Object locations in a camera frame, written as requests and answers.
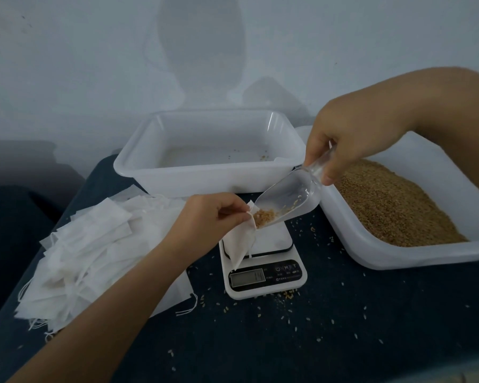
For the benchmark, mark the person's left hand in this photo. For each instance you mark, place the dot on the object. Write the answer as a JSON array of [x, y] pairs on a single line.
[[204, 227]]

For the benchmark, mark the person's right hand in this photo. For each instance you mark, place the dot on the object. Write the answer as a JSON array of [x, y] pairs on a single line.
[[359, 131]]

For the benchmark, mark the white mesh bag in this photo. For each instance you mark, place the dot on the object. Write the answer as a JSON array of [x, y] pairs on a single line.
[[239, 243]]

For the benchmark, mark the white plastic tub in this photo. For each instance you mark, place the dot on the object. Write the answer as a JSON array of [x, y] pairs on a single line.
[[191, 179]]

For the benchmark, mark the brown grain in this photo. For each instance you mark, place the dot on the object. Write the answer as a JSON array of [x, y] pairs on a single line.
[[399, 207]]

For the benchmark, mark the clear plastic scoop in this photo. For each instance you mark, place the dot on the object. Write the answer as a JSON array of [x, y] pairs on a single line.
[[295, 194]]

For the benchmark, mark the pile of white bags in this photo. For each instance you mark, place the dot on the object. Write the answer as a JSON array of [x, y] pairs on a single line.
[[96, 251]]

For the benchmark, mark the white tray of grain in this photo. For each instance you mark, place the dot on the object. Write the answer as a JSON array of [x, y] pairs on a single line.
[[367, 251]]

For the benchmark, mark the person's right forearm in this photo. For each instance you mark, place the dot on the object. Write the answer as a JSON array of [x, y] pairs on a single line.
[[459, 115]]

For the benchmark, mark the person's left forearm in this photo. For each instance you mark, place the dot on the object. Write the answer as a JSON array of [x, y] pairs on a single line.
[[96, 331]]

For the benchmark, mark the white digital kitchen scale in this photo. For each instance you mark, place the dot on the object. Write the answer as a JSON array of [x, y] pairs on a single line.
[[263, 279]]

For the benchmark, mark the dark blue tablecloth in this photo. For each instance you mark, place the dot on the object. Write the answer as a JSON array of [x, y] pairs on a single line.
[[351, 331], [8, 251]]

